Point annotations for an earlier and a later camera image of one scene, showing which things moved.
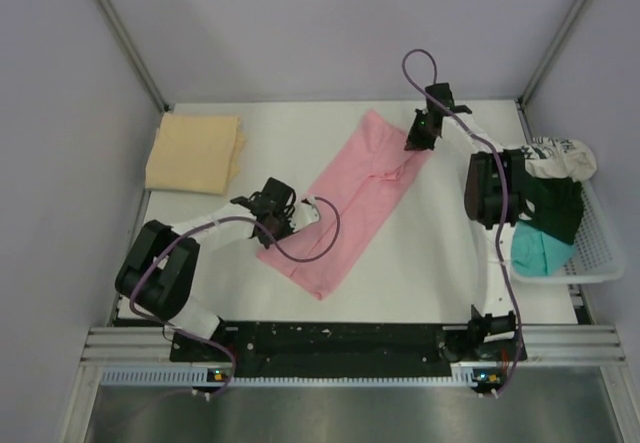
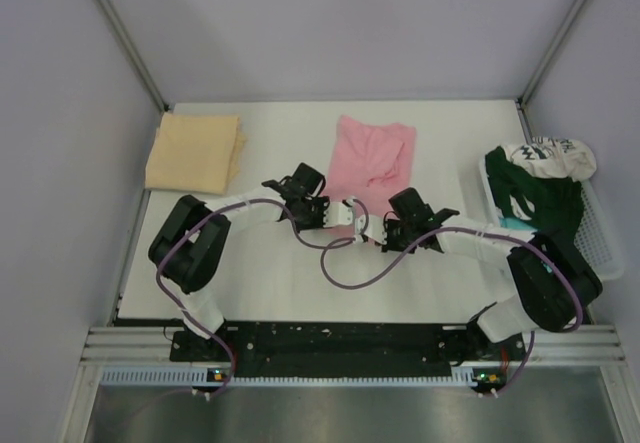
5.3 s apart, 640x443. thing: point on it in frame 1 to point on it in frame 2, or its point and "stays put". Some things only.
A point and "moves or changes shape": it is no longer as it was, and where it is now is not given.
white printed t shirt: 556,158 stays put
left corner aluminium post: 123,32 stays put
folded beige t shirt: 195,153 stays put
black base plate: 343,349 stays put
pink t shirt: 365,185 moves or changes shape
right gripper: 413,141 to 390,246
